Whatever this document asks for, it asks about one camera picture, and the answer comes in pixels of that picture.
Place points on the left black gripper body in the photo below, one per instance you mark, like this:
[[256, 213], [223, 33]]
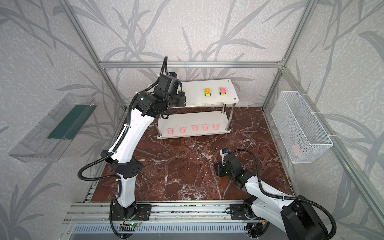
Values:
[[181, 99]]

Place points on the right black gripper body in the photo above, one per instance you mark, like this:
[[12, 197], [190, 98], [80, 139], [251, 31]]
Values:
[[220, 169]]

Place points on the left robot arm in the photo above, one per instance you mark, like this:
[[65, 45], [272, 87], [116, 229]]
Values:
[[142, 111]]

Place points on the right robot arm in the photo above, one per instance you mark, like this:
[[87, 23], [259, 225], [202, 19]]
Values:
[[295, 216]]

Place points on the white two-tier shelf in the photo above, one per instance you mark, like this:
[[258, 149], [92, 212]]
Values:
[[195, 98]]

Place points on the pink item in basket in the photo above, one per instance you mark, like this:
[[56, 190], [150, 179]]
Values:
[[298, 152]]

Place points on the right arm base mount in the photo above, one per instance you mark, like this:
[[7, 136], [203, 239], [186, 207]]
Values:
[[242, 212]]

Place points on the white wire mesh basket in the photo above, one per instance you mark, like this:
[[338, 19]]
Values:
[[298, 124]]

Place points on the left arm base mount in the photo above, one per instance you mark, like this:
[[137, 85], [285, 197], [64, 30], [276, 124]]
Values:
[[137, 212]]

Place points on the clear plastic wall bin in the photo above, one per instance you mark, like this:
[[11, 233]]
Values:
[[49, 139]]

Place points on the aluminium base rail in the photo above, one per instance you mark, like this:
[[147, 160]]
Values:
[[162, 212]]

